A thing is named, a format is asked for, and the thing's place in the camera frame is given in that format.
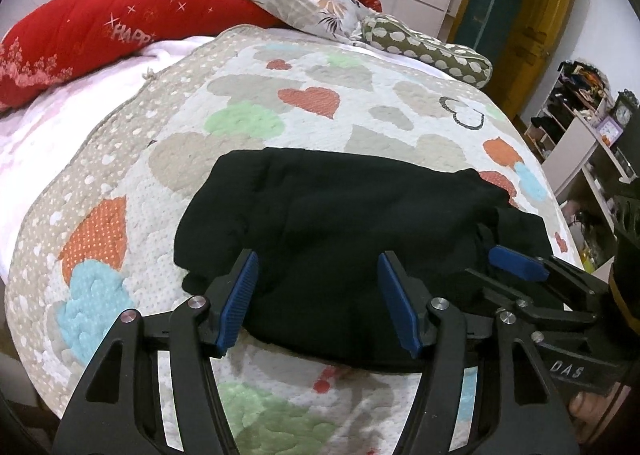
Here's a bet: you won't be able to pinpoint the green bolster with white print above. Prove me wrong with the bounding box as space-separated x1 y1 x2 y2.
360 14 494 88

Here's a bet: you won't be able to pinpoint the heart print quilted bedspread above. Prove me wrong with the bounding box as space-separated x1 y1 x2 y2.
5 25 576 455

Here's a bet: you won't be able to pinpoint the wooden door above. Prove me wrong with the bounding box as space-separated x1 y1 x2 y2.
494 0 577 122

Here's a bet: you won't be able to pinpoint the pale pink bed sheet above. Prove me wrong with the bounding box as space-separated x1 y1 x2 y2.
0 35 217 282

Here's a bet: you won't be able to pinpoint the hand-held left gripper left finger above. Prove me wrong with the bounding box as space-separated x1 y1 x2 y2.
50 249 261 455

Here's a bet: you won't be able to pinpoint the black pants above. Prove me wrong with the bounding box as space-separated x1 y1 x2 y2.
172 147 553 375

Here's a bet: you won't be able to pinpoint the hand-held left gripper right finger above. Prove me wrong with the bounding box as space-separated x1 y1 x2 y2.
377 251 588 455

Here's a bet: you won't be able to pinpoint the long red pillow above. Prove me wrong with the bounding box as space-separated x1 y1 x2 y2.
0 0 282 112

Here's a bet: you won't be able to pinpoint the white tv cabinet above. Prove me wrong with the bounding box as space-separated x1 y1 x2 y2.
541 115 632 277

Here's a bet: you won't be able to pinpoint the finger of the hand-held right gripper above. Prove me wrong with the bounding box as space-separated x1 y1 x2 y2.
464 267 603 336
489 244 613 310

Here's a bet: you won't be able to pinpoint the black ornate clock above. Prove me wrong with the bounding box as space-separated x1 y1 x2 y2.
612 90 640 136

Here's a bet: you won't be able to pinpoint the shoe rack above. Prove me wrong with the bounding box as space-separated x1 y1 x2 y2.
522 60 614 164

